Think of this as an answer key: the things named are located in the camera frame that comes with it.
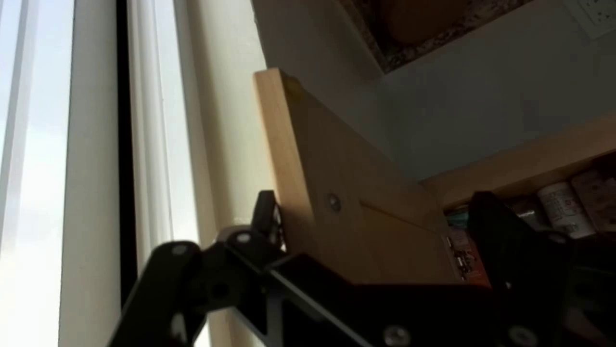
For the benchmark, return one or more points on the dark spice bottle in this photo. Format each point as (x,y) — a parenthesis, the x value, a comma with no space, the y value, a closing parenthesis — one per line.
(524,213)

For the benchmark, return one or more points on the white wall outlet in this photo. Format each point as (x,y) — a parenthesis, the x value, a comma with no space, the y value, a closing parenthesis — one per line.
(593,15)

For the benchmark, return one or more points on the white spice bottle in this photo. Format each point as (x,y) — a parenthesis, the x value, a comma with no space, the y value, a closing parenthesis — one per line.
(562,211)

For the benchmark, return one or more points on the light wooden cabinet door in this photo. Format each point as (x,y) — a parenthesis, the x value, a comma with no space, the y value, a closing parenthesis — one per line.
(347,161)

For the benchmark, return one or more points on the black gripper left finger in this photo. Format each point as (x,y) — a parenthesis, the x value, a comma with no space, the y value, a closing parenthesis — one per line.
(174,283)

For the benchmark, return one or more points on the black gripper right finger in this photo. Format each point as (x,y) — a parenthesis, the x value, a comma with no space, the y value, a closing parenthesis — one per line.
(526,277)

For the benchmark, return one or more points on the tan spice jar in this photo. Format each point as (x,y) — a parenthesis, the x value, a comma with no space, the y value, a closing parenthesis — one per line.
(599,196)

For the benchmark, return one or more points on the red labelled food box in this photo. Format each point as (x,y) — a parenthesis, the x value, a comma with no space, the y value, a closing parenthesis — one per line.
(462,252)

